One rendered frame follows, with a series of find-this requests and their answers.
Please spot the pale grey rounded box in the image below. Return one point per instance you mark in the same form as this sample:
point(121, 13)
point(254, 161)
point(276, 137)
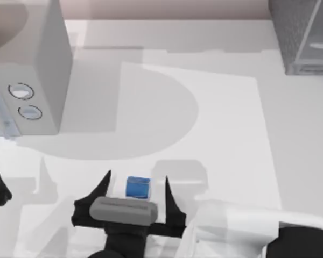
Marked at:
point(123, 211)

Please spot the small blue can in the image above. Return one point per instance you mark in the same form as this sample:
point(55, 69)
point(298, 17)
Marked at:
point(137, 188)

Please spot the small microwave knob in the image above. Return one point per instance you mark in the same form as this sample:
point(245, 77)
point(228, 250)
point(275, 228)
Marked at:
point(30, 112)

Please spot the large microwave knob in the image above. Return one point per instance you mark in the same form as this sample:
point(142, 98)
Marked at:
point(21, 91)

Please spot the pale microwave oven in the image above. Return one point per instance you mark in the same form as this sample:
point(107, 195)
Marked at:
point(45, 40)

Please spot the grey cabinet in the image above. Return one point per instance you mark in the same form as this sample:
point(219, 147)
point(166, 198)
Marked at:
point(301, 35)

